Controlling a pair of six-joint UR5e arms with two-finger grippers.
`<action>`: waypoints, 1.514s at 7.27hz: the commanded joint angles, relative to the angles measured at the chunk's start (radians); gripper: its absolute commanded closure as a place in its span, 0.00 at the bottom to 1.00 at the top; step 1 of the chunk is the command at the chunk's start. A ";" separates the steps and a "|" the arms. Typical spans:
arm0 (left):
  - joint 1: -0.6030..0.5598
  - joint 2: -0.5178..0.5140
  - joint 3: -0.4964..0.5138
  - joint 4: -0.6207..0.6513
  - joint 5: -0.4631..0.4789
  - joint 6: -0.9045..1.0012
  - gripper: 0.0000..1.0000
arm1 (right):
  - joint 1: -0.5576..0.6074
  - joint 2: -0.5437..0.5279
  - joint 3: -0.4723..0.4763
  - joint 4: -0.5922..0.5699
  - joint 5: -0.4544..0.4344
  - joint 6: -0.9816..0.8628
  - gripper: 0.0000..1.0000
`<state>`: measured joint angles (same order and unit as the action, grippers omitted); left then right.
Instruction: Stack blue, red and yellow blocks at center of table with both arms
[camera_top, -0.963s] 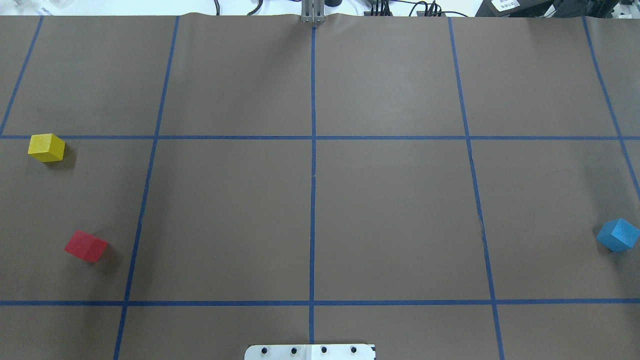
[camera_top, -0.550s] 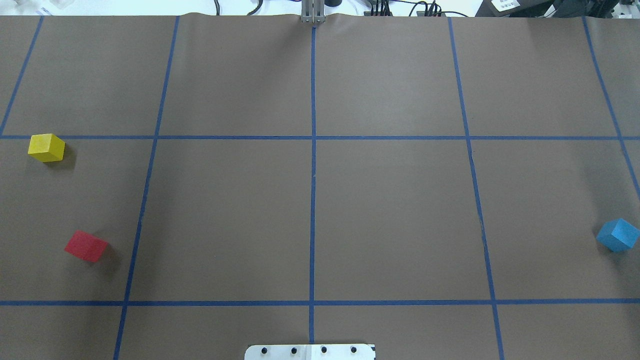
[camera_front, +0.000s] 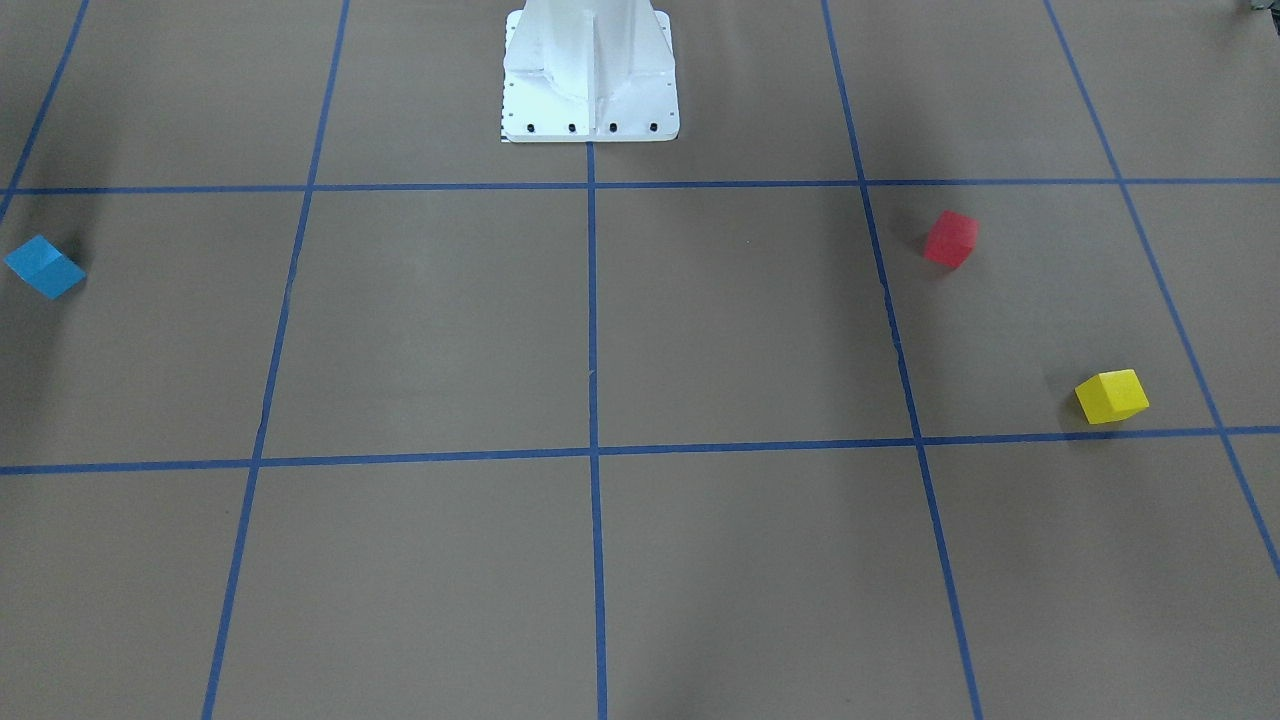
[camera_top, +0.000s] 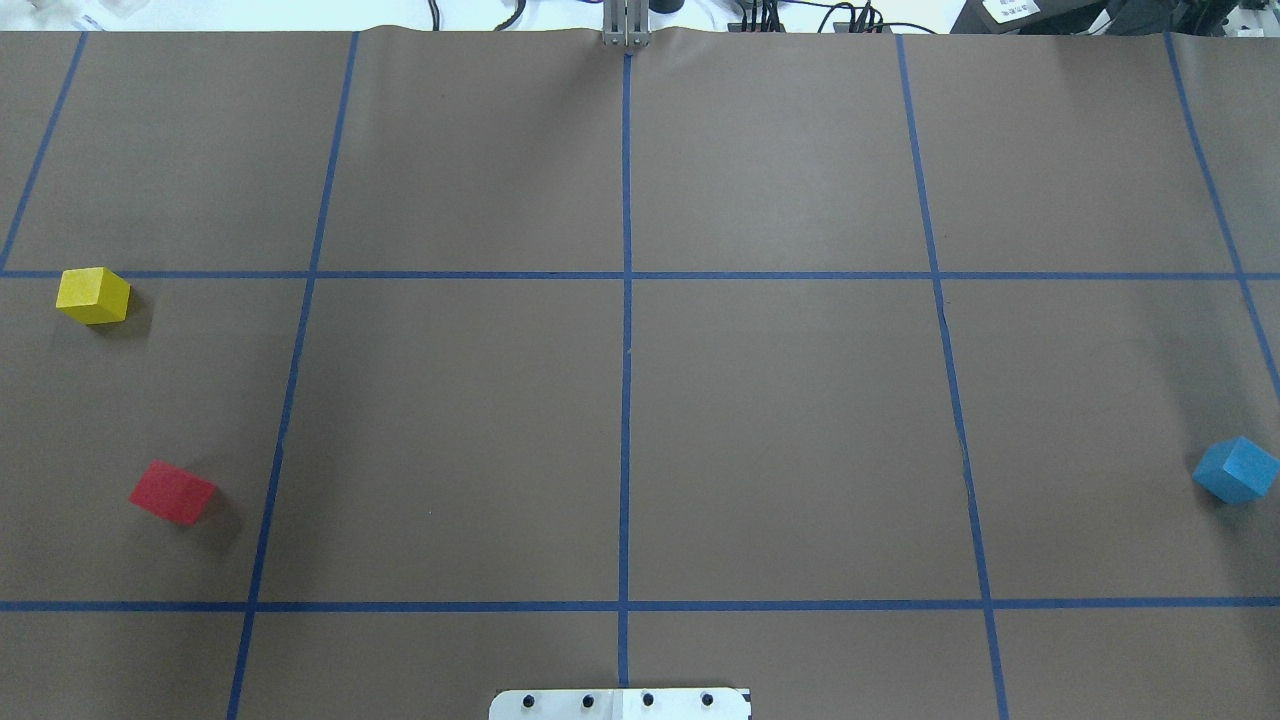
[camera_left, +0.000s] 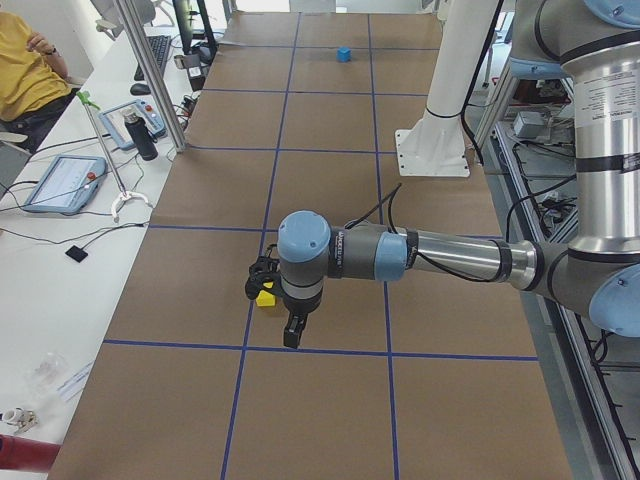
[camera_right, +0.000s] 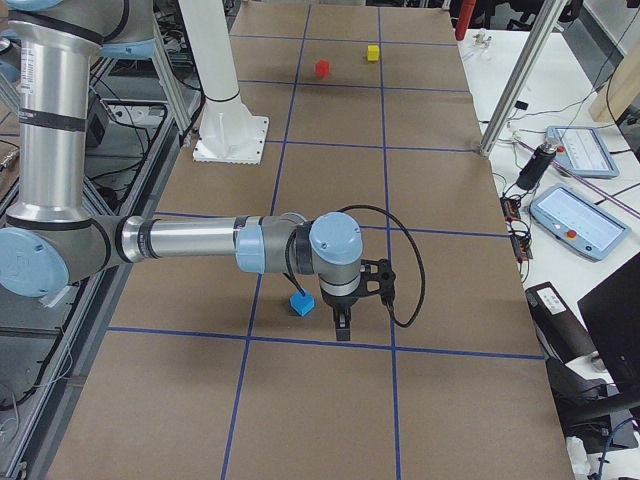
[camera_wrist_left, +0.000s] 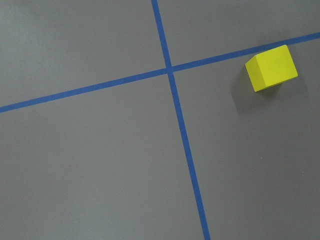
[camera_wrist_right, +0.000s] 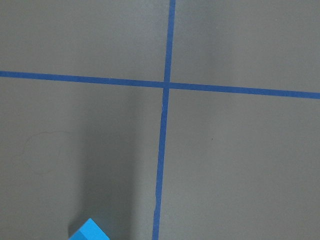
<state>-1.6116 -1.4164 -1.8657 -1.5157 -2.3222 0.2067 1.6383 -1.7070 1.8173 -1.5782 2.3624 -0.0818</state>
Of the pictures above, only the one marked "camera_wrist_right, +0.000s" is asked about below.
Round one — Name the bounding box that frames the blue cube block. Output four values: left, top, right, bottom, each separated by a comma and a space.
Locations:
69, 218, 110, 240

